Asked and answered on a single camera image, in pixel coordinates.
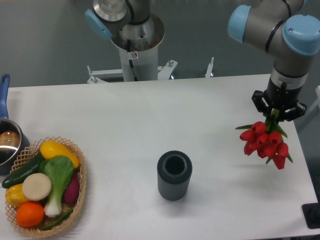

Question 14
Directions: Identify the green bok choy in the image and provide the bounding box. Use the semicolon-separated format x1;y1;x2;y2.
39;155;74;218

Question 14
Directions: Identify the dark grey ribbed vase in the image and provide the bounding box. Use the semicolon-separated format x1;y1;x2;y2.
157;150;193;201

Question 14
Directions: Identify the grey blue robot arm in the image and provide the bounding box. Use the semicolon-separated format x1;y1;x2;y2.
84;0;320;122

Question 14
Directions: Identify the green chili pepper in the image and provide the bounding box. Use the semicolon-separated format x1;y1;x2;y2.
39;208;74;231

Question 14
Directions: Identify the blue handled saucepan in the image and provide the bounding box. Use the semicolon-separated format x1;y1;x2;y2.
0;73;30;176

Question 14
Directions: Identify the black device at table edge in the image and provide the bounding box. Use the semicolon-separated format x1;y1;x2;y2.
301;202;320;229

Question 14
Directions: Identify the beige round disc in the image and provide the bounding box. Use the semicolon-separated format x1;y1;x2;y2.
22;173;52;201

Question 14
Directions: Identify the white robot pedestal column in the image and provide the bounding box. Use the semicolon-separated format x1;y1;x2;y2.
111;13;165;82

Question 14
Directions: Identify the red tulip bouquet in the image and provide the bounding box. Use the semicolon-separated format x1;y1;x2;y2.
235;109;293;170

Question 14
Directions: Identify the white metal base frame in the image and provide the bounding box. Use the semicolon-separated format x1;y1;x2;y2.
87;57;215;84

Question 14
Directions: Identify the woven wicker basket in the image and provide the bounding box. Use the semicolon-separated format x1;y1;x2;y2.
5;136;87;239

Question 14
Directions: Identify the dark green cucumber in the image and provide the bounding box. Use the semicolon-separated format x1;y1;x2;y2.
2;152;45;189

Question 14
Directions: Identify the orange fruit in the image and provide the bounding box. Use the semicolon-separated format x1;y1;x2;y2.
15;201;45;228

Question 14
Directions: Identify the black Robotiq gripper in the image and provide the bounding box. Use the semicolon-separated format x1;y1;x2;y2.
251;79;307;122

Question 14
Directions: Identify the yellow squash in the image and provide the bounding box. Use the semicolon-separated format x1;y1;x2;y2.
40;140;80;169

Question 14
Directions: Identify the white furniture piece at right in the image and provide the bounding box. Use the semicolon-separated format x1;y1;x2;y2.
294;85;320;133

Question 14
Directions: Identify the yellow bell pepper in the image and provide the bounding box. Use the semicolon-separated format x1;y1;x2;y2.
5;183;30;207

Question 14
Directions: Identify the purple sweet potato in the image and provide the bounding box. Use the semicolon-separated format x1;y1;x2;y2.
63;172;80;205

